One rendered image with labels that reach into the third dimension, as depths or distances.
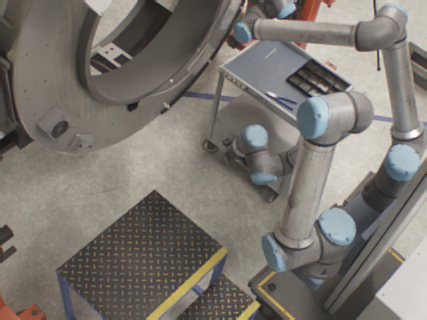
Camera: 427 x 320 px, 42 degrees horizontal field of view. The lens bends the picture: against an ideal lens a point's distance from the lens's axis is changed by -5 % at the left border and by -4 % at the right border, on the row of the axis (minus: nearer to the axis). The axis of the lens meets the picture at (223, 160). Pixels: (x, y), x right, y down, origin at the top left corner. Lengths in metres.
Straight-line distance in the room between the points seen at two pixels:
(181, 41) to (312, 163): 1.23
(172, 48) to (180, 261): 1.02
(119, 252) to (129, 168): 1.05
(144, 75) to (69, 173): 0.86
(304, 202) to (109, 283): 0.85
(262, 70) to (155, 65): 0.58
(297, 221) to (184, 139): 1.66
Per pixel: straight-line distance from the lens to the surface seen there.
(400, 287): 2.25
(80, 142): 2.50
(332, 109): 1.66
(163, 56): 2.77
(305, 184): 1.82
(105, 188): 3.24
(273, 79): 2.97
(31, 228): 3.13
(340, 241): 2.10
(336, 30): 2.21
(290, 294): 2.68
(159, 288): 2.29
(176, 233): 2.41
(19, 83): 2.07
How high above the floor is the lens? 2.67
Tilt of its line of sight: 51 degrees down
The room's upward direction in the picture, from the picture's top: 14 degrees clockwise
